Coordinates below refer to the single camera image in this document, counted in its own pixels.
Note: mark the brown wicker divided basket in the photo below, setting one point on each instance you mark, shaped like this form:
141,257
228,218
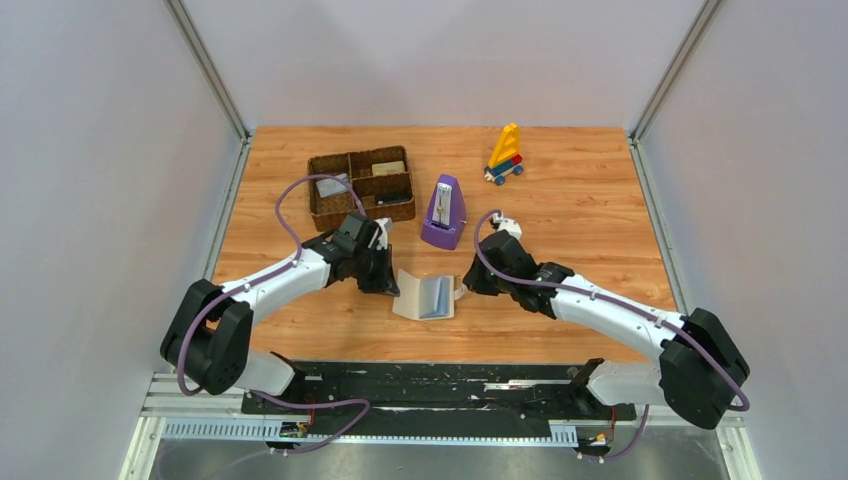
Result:
328,213

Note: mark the colourful toy block car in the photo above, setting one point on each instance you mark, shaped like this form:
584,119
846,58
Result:
505,159

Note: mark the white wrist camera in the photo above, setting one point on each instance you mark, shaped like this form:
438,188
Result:
380,240
500,222

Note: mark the right aluminium frame post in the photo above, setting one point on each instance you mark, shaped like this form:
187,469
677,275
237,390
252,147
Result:
693,36

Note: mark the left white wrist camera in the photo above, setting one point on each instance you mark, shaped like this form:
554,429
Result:
380,240

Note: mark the grey card in basket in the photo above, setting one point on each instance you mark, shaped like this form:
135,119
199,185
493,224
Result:
327,187

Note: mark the left aluminium frame post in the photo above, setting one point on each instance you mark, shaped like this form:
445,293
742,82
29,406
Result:
206,65

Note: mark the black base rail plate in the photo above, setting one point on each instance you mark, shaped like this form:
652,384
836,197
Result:
457,398

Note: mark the beige card in basket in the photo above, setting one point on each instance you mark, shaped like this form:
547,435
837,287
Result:
388,168

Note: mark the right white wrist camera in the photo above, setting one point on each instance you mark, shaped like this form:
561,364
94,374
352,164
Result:
500,222

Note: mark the aluminium frame post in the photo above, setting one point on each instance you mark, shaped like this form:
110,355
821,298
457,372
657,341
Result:
206,65
693,36

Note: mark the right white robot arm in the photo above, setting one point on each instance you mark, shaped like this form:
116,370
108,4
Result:
700,368

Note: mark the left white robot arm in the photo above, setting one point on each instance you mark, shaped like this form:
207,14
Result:
209,336

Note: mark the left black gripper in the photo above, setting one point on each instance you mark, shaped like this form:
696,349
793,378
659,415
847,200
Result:
376,268

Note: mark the purple metronome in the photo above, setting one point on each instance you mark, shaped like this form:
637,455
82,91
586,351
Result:
446,215

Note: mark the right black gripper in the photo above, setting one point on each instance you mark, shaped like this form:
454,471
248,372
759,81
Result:
486,271

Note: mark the white card holder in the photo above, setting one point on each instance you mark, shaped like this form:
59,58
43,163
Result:
427,298

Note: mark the white slotted cable duct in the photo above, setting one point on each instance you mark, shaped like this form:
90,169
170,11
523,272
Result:
559,435

